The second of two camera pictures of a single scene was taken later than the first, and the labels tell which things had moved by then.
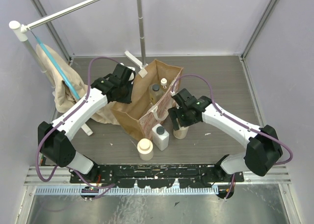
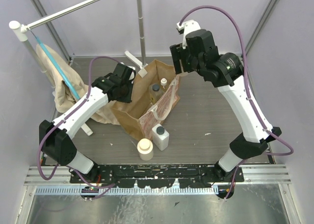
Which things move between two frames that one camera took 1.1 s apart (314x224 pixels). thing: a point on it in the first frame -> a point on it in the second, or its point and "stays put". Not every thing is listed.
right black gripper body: [184, 118] -> [188, 63]
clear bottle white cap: [164, 82] stays put
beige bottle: [181, 133] -> [185, 74]
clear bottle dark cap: [155, 91] stays put
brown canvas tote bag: [151, 98] stays put
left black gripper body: [125, 96] stays put
